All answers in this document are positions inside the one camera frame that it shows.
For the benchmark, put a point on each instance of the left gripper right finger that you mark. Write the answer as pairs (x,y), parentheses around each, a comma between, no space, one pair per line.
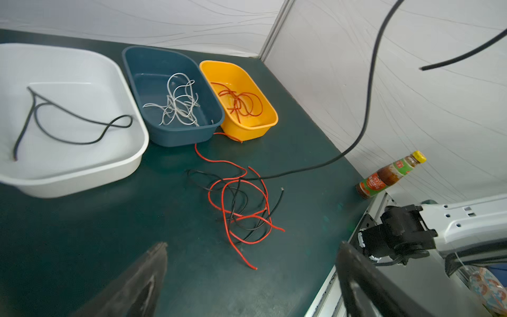
(366,290)

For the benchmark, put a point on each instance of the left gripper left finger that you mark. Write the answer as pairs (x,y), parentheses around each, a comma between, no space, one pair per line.
(136,291)

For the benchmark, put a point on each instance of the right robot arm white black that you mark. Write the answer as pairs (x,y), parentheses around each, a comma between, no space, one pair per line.
(465,233)

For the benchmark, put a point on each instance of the bottle with yellow cap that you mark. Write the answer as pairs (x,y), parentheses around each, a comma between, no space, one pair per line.
(389,175)

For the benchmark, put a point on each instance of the white plastic bin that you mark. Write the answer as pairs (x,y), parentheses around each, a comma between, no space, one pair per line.
(69,122)

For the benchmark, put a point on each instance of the blue plastic bin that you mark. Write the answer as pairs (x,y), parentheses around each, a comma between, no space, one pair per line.
(176,102)

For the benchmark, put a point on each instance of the yellow plastic bin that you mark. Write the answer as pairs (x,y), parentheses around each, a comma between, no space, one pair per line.
(248,113)

